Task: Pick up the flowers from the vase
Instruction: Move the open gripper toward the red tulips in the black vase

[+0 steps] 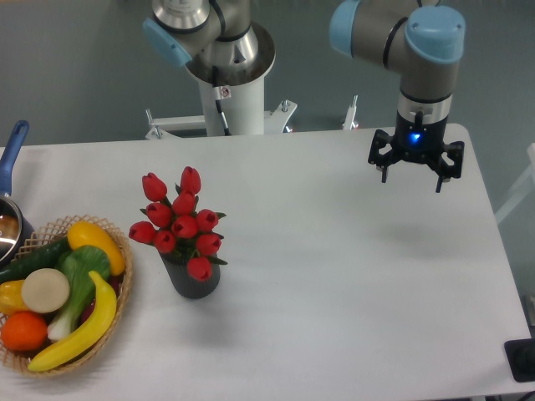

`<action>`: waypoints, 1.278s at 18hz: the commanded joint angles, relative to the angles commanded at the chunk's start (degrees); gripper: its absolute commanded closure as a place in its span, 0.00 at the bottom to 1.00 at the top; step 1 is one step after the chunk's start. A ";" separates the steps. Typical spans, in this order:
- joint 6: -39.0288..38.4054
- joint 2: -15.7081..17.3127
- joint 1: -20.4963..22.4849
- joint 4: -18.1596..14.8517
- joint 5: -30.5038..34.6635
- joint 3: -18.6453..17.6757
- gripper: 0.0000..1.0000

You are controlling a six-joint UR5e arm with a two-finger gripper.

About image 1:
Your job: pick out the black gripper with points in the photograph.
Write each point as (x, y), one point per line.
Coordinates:
(413, 141)

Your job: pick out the red tulip bouquet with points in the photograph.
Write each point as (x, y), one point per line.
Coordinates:
(177, 226)

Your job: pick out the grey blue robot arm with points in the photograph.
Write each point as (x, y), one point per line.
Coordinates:
(421, 41)

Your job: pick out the dark grey ribbed vase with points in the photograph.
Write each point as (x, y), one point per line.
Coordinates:
(184, 283)

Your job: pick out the right table clamp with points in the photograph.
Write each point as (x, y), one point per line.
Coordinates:
(350, 122)

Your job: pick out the table clamp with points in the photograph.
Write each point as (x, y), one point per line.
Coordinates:
(278, 120)
(350, 122)
(173, 127)

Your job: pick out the middle table clamp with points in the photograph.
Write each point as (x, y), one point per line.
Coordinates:
(278, 120)

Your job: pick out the black device at edge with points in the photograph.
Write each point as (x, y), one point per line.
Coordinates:
(520, 357)

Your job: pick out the left table clamp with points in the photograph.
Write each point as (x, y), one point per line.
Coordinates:
(173, 127)

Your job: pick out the yellow banana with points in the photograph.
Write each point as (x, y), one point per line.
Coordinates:
(86, 335)

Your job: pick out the yellow lemon squash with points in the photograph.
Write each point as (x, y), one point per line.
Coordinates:
(85, 233)

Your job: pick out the green bok choy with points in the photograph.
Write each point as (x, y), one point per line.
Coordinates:
(76, 266)

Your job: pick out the woven wicker basket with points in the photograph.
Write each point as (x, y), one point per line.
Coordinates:
(54, 231)

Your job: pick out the green cucumber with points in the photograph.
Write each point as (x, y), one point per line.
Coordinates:
(46, 256)

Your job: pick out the beige round slice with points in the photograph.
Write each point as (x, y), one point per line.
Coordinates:
(45, 290)

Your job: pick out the yellow bell pepper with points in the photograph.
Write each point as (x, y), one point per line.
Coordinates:
(11, 299)

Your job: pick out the orange fruit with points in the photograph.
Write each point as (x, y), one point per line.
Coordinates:
(24, 332)

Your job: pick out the white frame at right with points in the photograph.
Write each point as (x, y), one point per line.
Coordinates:
(519, 190)

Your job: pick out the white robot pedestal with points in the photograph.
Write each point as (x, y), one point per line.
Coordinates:
(230, 77)

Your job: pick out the blue handled saucepan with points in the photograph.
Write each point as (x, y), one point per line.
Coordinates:
(15, 228)

